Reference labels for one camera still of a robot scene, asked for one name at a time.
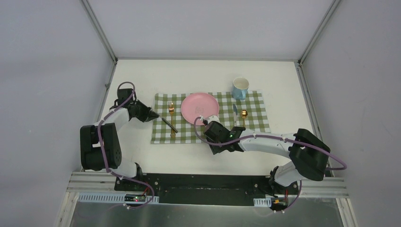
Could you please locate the silver knife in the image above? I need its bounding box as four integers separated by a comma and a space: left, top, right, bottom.
233, 104, 238, 126

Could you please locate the pink plate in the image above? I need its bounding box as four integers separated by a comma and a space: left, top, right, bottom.
181, 93, 219, 124

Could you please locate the gold spoon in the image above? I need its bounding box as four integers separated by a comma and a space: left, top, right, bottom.
241, 110, 248, 128

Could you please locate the gold fork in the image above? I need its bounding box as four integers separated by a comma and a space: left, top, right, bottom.
168, 102, 176, 138

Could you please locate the light blue mug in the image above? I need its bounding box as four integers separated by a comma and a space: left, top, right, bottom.
231, 77, 249, 100

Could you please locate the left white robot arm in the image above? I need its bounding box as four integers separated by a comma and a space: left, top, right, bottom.
80, 88, 159, 191

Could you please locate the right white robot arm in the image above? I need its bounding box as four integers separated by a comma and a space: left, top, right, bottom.
203, 121, 330, 194

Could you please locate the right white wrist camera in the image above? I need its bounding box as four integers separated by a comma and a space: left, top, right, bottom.
207, 115, 220, 123

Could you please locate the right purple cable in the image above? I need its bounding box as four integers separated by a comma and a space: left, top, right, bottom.
193, 116, 348, 214

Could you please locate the purple cable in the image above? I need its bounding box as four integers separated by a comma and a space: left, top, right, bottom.
193, 116, 348, 214
97, 82, 155, 210

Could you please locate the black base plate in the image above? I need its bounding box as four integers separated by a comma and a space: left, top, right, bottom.
114, 173, 299, 206

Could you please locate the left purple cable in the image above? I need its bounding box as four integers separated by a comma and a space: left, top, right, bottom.
97, 82, 155, 210

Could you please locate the aluminium frame rail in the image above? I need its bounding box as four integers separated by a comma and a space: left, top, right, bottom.
67, 172, 116, 192

